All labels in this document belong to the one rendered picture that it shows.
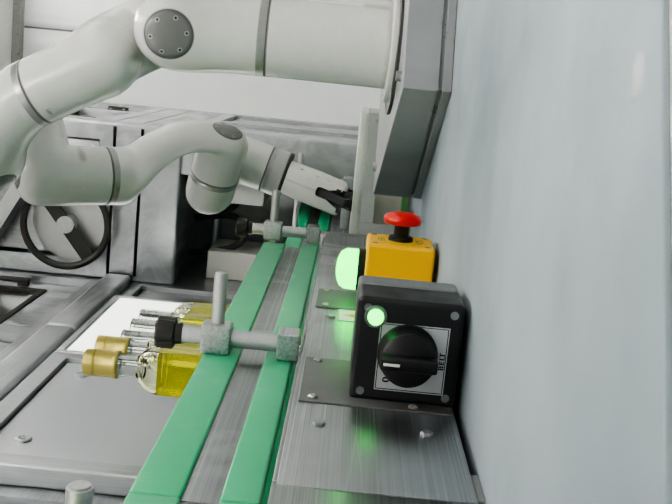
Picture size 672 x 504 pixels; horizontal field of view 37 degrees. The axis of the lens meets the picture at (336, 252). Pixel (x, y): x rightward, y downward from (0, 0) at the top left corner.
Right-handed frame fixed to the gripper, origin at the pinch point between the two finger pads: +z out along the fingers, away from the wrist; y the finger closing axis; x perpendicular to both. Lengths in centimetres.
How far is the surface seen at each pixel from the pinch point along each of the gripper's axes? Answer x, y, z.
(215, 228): -32, -106, -32
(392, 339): 2, 90, -1
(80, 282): -48, -70, -54
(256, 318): -9, 58, -11
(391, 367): 0, 91, 0
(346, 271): -1, 58, -4
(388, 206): 2.1, 9.3, 1.3
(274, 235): -7.4, 13.7, -13.2
